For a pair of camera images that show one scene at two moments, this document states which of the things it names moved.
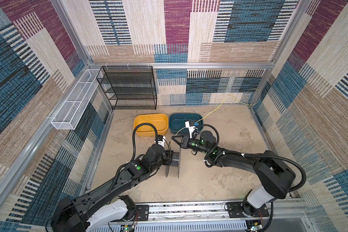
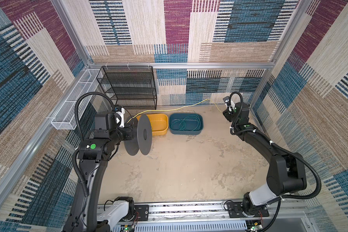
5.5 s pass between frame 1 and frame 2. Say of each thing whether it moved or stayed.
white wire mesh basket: stayed
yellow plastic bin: stayed
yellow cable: moved
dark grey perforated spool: moved
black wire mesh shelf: stayed
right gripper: moved
